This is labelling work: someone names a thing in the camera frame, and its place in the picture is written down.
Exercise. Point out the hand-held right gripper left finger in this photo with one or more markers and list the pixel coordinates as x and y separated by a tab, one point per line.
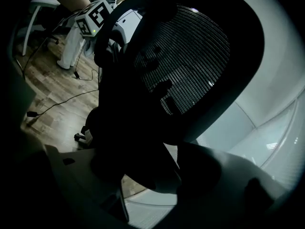
78	173

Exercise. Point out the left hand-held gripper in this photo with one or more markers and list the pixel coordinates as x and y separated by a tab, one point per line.
95	15

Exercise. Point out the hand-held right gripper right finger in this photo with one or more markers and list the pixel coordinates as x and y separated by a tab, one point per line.
214	190

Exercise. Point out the black mesh office chair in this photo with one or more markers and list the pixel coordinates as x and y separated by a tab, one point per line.
119	118

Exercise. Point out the white desk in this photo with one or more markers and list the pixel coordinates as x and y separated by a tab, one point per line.
43	1

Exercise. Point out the white drawer cabinet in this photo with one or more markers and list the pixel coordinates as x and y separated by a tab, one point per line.
129	23

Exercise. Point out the person's leg in white trousers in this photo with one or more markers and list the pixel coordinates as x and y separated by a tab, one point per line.
71	46

